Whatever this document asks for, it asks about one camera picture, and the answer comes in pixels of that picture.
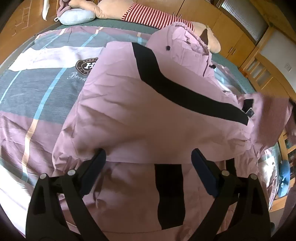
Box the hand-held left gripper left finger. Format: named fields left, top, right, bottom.
left=25, top=148, right=109, bottom=241

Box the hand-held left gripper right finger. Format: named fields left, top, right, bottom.
left=191, top=148, right=271, bottom=241

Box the pink jacket with black stripes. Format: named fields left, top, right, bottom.
left=52, top=22, right=294, bottom=241

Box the blue plush toy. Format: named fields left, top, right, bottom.
left=279, top=160, right=290, bottom=197

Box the patchwork printed duvet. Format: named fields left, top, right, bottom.
left=0, top=25, right=287, bottom=237

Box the wooden bed footboard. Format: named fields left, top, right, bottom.
left=240, top=30, right=296, bottom=98

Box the wooden wardrobe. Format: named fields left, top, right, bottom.
left=132, top=0, right=257, bottom=63

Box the light blue neck pillow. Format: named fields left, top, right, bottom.
left=54, top=9, right=96, bottom=25

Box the window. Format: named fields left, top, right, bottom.
left=218, top=0, right=270, bottom=44

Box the wooden bed headboard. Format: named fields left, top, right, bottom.
left=0, top=0, right=63, bottom=61

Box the beige plush toy striped shirt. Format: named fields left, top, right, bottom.
left=68, top=0, right=221, bottom=52

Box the pink plush toy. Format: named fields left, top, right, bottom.
left=57, top=0, right=74, bottom=16

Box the white hanging cloth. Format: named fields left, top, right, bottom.
left=42, top=0, right=50, bottom=21

